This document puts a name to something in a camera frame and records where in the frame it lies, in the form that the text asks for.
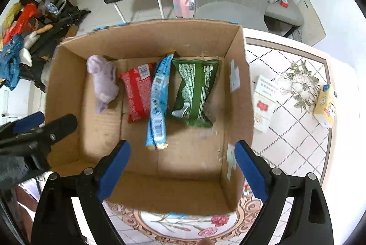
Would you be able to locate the blue snack packet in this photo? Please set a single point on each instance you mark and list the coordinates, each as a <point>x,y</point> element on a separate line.
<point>158,102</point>

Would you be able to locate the brown cardboard box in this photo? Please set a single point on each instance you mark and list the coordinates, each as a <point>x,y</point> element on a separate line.
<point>160,119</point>

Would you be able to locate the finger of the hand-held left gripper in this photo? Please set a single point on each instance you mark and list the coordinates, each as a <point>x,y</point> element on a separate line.
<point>58,130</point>
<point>30,122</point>

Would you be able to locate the clear water bottle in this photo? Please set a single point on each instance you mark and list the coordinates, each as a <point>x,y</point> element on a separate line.
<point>53,7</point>

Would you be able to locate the red plastic bag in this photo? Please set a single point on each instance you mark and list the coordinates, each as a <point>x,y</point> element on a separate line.
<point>21,21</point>

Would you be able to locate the black rack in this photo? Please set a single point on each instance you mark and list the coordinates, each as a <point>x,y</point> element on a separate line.
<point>51,33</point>

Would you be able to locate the grey flat board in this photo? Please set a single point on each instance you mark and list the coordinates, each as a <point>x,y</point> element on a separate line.
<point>310,21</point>

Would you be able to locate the red snack packet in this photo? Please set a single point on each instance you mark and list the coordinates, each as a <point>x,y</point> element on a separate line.
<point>137,92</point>

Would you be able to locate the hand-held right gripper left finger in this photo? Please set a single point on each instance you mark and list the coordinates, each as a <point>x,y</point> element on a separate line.
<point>113,170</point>

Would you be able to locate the white cigarette pack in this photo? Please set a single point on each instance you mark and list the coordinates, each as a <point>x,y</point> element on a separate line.
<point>264,103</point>

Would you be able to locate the blue cloth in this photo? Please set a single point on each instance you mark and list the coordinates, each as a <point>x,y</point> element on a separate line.
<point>11,61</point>

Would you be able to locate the purple plush toy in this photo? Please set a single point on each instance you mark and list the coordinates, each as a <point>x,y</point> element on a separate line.
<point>103,81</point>

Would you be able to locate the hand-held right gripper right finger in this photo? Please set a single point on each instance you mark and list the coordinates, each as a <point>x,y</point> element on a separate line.
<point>251,170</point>

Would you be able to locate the green snack packet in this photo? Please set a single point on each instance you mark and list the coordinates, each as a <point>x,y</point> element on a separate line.
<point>194,90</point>

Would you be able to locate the yellow tissue pack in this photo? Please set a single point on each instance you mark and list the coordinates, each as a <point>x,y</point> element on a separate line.
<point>326,106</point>

